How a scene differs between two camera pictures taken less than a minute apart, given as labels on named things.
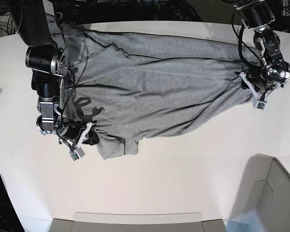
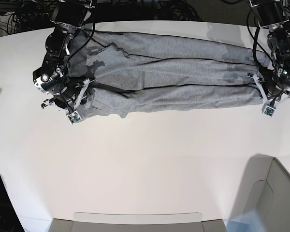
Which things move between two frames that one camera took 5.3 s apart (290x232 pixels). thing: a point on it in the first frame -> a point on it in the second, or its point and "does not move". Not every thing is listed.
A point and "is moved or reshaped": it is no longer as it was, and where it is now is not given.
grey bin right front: [268, 199] does not move
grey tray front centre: [137, 222] does not move
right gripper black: [72, 130] -> [67, 96]
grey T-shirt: [127, 86] is moved or reshaped
